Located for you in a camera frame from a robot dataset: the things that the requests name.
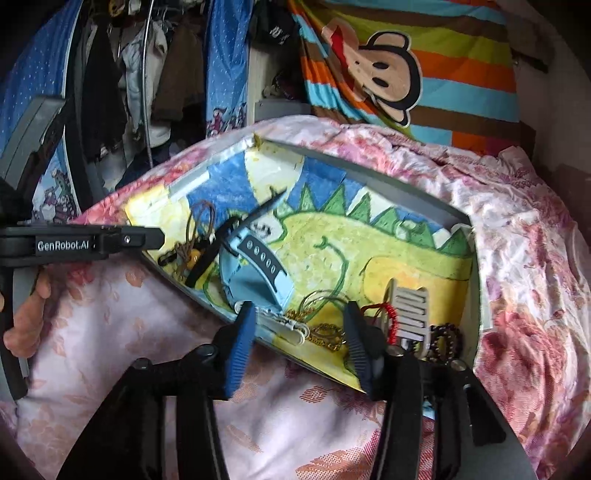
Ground black cap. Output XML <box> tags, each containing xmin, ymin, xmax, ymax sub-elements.
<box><xmin>255</xmin><ymin>0</ymin><xmax>298</xmax><ymax>47</ymax></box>

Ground white plastic clip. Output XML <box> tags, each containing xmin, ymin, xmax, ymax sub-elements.
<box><xmin>235</xmin><ymin>302</ymin><xmax>311</xmax><ymax>346</ymax></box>

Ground dark bead necklace red tassel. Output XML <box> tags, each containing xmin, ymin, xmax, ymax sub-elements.
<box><xmin>359</xmin><ymin>302</ymin><xmax>463</xmax><ymax>364</ymax></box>

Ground white hanging garment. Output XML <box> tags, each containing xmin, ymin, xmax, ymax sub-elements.
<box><xmin>117</xmin><ymin>18</ymin><xmax>171</xmax><ymax>149</ymax></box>

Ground black strap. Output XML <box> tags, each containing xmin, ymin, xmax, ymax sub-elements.
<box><xmin>185</xmin><ymin>187</ymin><xmax>288</xmax><ymax>284</ymax></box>

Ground blue dotted curtain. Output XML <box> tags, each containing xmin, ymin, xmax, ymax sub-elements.
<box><xmin>0</xmin><ymin>0</ymin><xmax>88</xmax><ymax>227</ymax></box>
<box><xmin>203</xmin><ymin>0</ymin><xmax>254</xmax><ymax>138</ymax></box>

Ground metal clothes rod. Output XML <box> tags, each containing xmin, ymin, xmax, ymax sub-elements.
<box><xmin>142</xmin><ymin>0</ymin><xmax>160</xmax><ymax>155</ymax></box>

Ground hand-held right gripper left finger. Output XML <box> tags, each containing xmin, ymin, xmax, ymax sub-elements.
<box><xmin>58</xmin><ymin>301</ymin><xmax>258</xmax><ymax>480</ymax></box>

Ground striped monkey printed blanket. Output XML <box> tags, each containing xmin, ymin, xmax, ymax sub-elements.
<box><xmin>288</xmin><ymin>0</ymin><xmax>523</xmax><ymax>157</ymax></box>

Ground black cord bead necklace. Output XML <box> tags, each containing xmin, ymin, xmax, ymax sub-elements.
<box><xmin>159</xmin><ymin>199</ymin><xmax>219</xmax><ymax>283</ymax></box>

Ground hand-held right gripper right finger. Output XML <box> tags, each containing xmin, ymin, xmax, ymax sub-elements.
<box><xmin>344</xmin><ymin>301</ymin><xmax>539</xmax><ymax>480</ymax></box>

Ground floral blanket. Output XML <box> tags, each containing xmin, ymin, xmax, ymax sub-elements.
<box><xmin>0</xmin><ymin>115</ymin><xmax>591</xmax><ymax>480</ymax></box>

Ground gold chain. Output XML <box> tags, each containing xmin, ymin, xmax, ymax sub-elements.
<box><xmin>284</xmin><ymin>311</ymin><xmax>349</xmax><ymax>354</ymax></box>

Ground beige hair claw clip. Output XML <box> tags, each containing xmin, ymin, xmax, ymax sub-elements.
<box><xmin>373</xmin><ymin>277</ymin><xmax>433</xmax><ymax>360</ymax></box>

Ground grey box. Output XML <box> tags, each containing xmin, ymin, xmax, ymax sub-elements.
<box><xmin>124</xmin><ymin>133</ymin><xmax>485</xmax><ymax>398</ymax></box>

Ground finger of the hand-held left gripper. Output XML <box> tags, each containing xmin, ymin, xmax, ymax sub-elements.
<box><xmin>106</xmin><ymin>225</ymin><xmax>166</xmax><ymax>256</ymax></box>

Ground blue watch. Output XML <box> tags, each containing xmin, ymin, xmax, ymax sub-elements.
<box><xmin>218</xmin><ymin>226</ymin><xmax>297</xmax><ymax>311</ymax></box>

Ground crayon drawing paper lining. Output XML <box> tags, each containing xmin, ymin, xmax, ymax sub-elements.
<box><xmin>124</xmin><ymin>141</ymin><xmax>476</xmax><ymax>393</ymax></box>

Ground brown hanging garment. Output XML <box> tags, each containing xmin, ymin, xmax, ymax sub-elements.
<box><xmin>152</xmin><ymin>21</ymin><xmax>207</xmax><ymax>124</ymax></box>

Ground person's left hand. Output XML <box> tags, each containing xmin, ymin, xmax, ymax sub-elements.
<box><xmin>4</xmin><ymin>268</ymin><xmax>52</xmax><ymax>360</ymax></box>

